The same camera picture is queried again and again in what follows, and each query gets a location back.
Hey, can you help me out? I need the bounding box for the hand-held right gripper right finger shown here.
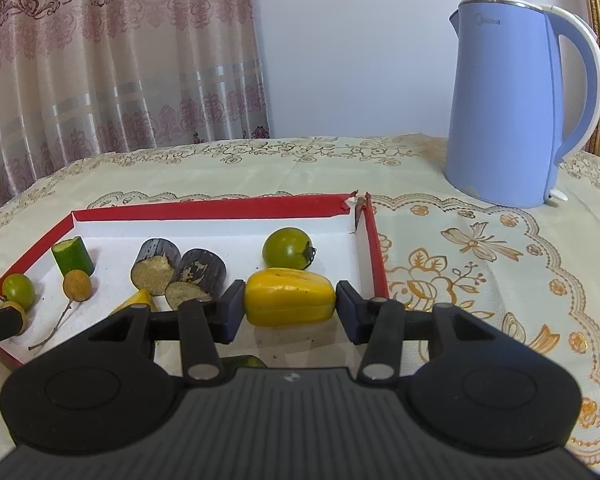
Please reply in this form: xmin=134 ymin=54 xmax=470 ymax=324
xmin=335 ymin=281 xmax=506 ymax=386

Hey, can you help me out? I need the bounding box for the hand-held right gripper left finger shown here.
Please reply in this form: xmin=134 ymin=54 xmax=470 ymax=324
xmin=87 ymin=279 xmax=246 ymax=386

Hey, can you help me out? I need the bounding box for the green tomato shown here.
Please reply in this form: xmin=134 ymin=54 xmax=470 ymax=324
xmin=1 ymin=273 xmax=36 ymax=308
xmin=262 ymin=227 xmax=317 ymax=271

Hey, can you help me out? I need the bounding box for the eggplant chunk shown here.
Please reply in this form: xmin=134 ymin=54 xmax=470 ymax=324
xmin=165 ymin=248 xmax=228 ymax=309

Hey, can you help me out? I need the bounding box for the yellow bell pepper piece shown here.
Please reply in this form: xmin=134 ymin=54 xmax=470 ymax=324
xmin=244 ymin=268 xmax=337 ymax=327

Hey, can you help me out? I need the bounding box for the red cardboard box lid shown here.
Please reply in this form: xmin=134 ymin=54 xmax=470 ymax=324
xmin=0 ymin=191 xmax=391 ymax=367

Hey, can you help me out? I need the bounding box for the brown longan with stem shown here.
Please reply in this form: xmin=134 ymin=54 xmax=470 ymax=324
xmin=28 ymin=270 xmax=93 ymax=351

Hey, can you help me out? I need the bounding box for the eggplant piece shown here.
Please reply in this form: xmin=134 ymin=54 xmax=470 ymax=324
xmin=131 ymin=238 xmax=182 ymax=296

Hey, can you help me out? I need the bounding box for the small yellow pepper slice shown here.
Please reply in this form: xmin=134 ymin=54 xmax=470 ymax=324
xmin=109 ymin=288 xmax=155 ymax=317

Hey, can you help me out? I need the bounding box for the green cucumber piece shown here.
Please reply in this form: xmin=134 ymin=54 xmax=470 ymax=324
xmin=51 ymin=236 xmax=95 ymax=277

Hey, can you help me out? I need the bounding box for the dark green vegetable piece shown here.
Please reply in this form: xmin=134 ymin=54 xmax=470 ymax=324
xmin=220 ymin=355 xmax=268 ymax=368

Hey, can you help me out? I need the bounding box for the blue electric kettle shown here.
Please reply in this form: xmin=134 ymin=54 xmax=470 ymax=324
xmin=444 ymin=0 xmax=600 ymax=209

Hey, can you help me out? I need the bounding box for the pink patterned curtain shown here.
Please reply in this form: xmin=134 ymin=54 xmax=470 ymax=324
xmin=0 ymin=0 xmax=271 ymax=221

